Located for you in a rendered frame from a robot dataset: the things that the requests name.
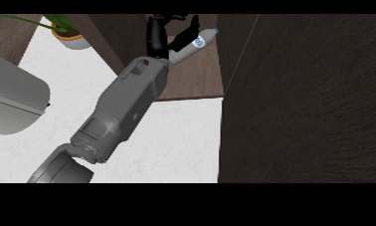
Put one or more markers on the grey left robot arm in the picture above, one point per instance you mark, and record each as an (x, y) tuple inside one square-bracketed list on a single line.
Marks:
[(128, 100)]

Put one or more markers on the dark brown cabinet door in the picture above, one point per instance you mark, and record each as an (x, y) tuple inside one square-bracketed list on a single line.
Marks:
[(302, 104)]

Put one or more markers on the white pot with orange rim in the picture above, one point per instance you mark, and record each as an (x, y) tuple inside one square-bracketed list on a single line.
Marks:
[(73, 41)]

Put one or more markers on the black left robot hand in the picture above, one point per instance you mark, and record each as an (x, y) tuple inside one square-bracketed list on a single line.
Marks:
[(156, 37)]

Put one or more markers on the green leafy plant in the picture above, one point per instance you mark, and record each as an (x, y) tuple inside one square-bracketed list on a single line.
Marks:
[(60, 23)]

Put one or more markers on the grey rounded appliance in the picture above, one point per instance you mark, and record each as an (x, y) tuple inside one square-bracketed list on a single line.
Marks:
[(19, 100)]

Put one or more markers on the brown wooden panel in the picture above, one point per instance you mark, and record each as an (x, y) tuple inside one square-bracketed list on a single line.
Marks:
[(14, 32)]

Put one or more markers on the brown wooden cabinet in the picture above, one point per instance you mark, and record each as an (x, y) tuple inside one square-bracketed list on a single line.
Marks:
[(194, 77)]

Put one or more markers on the clear plastic water bottle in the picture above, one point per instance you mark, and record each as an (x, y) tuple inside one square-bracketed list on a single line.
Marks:
[(199, 42)]

